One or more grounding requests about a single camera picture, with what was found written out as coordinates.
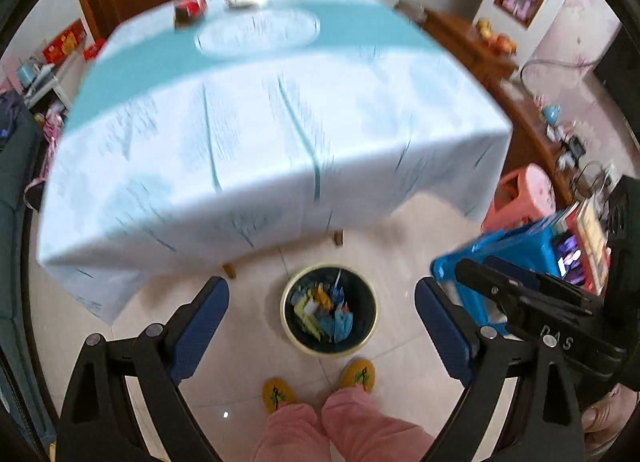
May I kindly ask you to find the pink hoverboard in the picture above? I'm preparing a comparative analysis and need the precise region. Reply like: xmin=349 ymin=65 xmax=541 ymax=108
xmin=25 ymin=110 xmax=66 ymax=210

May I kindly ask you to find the blue plastic stool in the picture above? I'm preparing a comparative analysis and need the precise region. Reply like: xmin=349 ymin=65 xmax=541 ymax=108
xmin=431 ymin=215 xmax=566 ymax=338

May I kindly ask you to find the brown wooden stool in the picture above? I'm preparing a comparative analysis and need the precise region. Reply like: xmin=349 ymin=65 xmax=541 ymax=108
xmin=395 ymin=0 xmax=428 ymax=26

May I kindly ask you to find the dark teal sofa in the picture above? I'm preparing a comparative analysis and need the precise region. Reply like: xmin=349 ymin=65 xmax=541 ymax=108
xmin=0 ymin=92 xmax=46 ymax=323

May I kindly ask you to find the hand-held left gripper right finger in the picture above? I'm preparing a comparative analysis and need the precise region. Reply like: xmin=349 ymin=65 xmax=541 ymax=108
xmin=415 ymin=277 xmax=586 ymax=462

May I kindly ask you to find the person's left leg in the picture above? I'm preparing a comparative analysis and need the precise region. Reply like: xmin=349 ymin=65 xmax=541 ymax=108
xmin=252 ymin=402 xmax=333 ymax=462

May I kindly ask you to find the black cable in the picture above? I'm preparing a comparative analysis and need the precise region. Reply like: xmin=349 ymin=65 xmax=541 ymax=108
xmin=520 ymin=58 xmax=601 ymax=93

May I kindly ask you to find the person's right hand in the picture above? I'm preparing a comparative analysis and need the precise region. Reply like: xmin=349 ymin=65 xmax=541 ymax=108
xmin=582 ymin=389 xmax=640 ymax=450

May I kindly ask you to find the purple bag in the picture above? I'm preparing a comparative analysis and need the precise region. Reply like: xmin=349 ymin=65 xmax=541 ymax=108
xmin=0 ymin=92 xmax=26 ymax=143

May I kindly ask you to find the small red box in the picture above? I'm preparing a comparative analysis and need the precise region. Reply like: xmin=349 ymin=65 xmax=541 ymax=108
xmin=175 ymin=0 xmax=208 ymax=28

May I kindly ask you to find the black charger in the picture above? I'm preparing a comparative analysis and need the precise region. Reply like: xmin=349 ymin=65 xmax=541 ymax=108
xmin=545 ymin=127 xmax=588 ymax=170

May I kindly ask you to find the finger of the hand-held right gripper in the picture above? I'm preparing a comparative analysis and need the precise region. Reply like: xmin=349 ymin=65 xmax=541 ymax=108
xmin=456 ymin=258 xmax=601 ymax=323
xmin=486 ymin=255 xmax=601 ymax=304

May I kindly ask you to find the table with tree-print cloth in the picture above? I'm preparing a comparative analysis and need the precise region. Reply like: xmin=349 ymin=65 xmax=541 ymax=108
xmin=37 ymin=0 xmax=513 ymax=328

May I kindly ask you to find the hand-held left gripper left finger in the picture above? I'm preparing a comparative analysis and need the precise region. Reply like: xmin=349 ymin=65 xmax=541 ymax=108
xmin=54 ymin=276 xmax=231 ymax=462

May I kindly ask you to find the red cardboard box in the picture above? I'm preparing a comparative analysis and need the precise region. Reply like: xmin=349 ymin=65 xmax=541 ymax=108
xmin=42 ymin=20 xmax=86 ymax=63

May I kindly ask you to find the black bin with yellow rim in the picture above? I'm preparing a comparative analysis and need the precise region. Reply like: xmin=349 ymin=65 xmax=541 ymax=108
xmin=280 ymin=265 xmax=379 ymax=355

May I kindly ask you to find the yellow slipper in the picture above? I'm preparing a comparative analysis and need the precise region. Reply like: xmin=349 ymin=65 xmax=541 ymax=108
xmin=262 ymin=378 xmax=298 ymax=415
xmin=340 ymin=358 xmax=377 ymax=394

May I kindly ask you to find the stack of books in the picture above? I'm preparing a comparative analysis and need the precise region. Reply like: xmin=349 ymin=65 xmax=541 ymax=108
xmin=552 ymin=197 xmax=611 ymax=293

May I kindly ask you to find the white low cabinet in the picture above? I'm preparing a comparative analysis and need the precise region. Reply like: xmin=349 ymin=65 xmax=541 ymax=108
xmin=22 ymin=50 xmax=86 ymax=110

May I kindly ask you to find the fruit bowl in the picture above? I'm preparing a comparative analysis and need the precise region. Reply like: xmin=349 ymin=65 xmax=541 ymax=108
xmin=475 ymin=17 xmax=518 ymax=56

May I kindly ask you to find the wooden sideboard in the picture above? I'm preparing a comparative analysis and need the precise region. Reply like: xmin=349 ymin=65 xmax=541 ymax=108
xmin=422 ymin=10 xmax=576 ymax=208

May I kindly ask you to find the pink plastic stool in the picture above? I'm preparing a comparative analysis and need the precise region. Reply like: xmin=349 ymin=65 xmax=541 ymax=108
xmin=481 ymin=165 xmax=557 ymax=233

